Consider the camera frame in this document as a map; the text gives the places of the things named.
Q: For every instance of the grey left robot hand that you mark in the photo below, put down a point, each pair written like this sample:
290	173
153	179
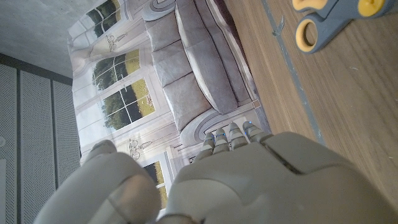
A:
264	186

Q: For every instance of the printed living room backdrop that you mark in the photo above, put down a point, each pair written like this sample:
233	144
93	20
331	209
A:
192	77

